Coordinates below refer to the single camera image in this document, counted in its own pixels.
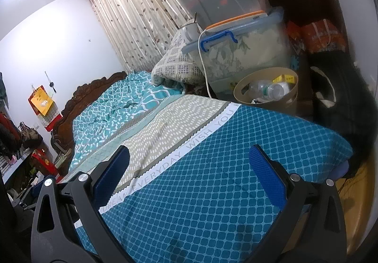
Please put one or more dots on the small white appliance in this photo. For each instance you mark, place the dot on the small white appliance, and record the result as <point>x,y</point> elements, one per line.
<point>189,31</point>

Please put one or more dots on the black tote bag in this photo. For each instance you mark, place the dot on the black tote bag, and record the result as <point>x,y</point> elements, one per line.
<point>345,94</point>

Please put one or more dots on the carved brown wooden headboard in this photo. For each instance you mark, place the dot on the carved brown wooden headboard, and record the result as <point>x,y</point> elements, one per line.
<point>66,121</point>

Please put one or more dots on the yellow paper wall bag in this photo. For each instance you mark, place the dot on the yellow paper wall bag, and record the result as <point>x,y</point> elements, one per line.
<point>41,102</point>

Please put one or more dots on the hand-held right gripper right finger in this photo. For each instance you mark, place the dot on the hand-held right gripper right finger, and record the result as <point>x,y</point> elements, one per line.
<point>267,177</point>

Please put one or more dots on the red box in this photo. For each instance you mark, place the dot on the red box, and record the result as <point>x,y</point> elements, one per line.
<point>44,162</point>

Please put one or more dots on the dark handbags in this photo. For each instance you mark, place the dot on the dark handbags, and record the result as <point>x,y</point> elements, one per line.
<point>29,134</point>

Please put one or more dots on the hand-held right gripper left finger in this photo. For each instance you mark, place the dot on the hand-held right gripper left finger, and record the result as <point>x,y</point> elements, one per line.
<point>110,177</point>

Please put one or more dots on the grey patterned pillow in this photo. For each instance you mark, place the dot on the grey patterned pillow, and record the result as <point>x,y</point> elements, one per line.
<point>174,68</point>

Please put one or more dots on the teal wavy patterned quilt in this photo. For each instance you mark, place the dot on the teal wavy patterned quilt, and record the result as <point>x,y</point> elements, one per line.
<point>118,103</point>

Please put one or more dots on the beige leaf patterned curtain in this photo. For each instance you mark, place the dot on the beige leaf patterned curtain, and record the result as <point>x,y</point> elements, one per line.
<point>138,15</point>

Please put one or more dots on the beige round waste bin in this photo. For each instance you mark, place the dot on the beige round waste bin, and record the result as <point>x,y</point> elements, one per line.
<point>265,108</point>

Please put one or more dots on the teal and beige bed sheet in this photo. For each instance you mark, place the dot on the teal and beige bed sheet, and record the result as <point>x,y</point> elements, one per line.
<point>206,192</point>

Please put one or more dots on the white shelf board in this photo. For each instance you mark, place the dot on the white shelf board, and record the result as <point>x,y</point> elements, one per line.
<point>14,165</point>

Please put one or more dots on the clear storage box blue lid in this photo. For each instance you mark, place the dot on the clear storage box blue lid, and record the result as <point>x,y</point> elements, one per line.
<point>254,53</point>

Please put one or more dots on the orange plastic bag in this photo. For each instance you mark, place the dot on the orange plastic bag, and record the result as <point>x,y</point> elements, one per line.
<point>322,34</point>

